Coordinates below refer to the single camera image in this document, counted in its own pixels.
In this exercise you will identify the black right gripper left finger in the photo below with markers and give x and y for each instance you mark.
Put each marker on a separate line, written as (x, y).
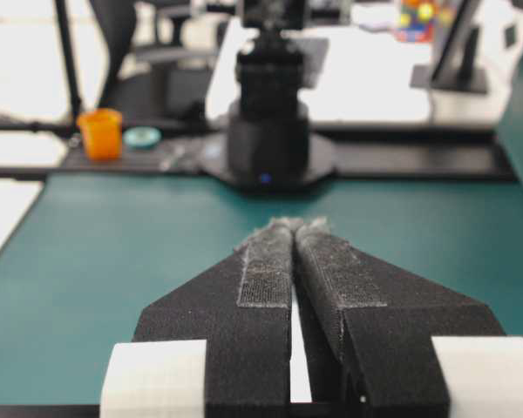
(241, 307)

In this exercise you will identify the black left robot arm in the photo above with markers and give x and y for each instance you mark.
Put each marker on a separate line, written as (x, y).
(268, 145)

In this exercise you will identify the colourful printed box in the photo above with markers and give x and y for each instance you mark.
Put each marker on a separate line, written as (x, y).
(415, 20)

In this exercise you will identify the black office chair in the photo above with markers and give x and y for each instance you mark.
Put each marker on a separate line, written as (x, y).
(164, 80)

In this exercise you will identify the black metal frame pole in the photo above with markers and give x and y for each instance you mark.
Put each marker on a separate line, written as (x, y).
(64, 31)

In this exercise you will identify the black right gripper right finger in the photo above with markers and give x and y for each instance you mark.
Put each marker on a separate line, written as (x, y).
(378, 320)

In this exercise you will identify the black monitor stand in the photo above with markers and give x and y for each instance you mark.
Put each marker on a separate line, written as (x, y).
(454, 49)

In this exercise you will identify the orange plastic cup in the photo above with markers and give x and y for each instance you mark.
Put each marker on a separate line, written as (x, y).
(101, 130)

